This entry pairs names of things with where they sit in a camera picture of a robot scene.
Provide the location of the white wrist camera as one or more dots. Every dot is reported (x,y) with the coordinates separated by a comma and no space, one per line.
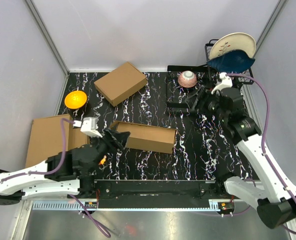
(224,82)
(88,126)

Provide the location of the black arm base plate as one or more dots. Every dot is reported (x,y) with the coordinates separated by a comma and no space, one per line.
(107,189)

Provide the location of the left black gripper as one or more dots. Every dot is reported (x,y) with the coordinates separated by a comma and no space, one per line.
(115,141)

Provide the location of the blue leaf plate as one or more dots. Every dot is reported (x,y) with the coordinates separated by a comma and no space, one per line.
(234,61)

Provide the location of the cream floral plate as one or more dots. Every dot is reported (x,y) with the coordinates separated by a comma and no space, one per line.
(234,41)

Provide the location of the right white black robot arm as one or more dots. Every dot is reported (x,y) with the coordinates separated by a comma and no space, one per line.
(275,204)

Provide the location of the small cardboard box left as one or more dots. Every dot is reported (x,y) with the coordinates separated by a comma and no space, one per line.
(76,139)

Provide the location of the large cardboard box left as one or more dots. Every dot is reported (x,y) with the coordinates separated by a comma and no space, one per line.
(45,139)

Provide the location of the pink patterned bowl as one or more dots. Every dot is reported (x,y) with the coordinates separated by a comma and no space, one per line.
(187,79)

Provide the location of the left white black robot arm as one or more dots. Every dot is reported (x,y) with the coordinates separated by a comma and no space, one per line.
(67,173)

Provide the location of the orange bowl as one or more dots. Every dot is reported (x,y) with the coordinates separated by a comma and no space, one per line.
(75,99)

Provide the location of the closed cardboard box back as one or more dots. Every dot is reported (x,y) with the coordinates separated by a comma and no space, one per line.
(121,83)

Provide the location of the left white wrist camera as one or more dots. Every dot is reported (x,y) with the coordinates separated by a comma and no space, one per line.
(88,126)

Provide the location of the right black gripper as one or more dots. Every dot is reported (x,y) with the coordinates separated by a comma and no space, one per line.
(197,99)

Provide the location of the rainbow flower toy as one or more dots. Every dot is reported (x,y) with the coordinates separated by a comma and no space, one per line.
(103,160)

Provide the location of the black wire dish rack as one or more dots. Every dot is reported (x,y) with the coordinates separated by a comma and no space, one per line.
(176,94)

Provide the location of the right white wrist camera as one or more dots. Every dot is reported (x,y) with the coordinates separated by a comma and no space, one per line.
(224,82)

